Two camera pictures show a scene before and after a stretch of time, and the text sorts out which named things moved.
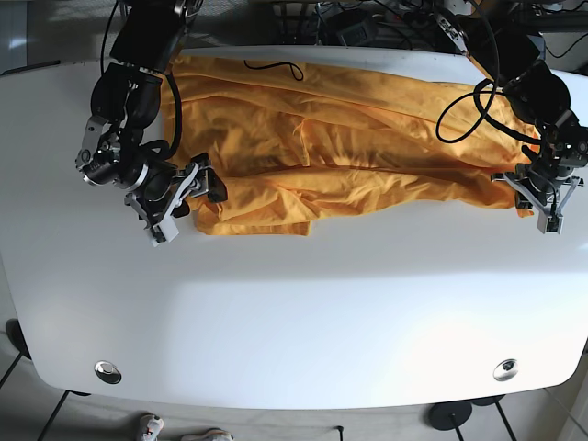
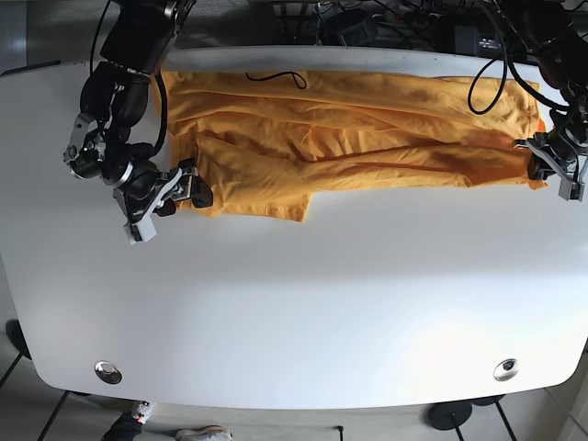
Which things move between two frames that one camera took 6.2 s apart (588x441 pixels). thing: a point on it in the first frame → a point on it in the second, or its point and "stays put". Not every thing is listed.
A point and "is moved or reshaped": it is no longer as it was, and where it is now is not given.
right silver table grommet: [505, 370] stays put
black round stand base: [449, 415] stays put
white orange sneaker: [153, 429] → [144, 412]
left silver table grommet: [107, 371] stays put
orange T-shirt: [301, 141] is moved or reshaped
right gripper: [546, 192] → [571, 163]
